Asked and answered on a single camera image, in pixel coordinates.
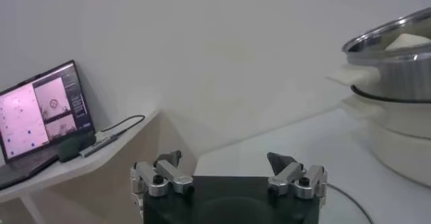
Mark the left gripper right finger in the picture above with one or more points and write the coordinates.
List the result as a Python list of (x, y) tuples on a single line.
[(289, 175)]

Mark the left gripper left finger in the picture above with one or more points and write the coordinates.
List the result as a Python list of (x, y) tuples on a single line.
[(171, 176)]

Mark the white steamed baozi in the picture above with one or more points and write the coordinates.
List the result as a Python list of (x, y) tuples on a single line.
[(407, 42)]

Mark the perforated steel steamer basket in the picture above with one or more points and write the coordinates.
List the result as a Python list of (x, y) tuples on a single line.
[(397, 80)]

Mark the grey usb hub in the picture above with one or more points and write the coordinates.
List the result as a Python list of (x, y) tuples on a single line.
[(97, 145)]

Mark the black computer mouse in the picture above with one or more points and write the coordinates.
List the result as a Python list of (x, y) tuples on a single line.
[(75, 148)]

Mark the white side table with mouse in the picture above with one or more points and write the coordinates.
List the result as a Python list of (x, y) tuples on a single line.
[(67, 171)]

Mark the cream electric cooker pot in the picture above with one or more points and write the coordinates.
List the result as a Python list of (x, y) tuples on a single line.
[(397, 138)]

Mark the black laptop with keyboard visible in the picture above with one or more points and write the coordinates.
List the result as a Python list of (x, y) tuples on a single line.
[(33, 117)]

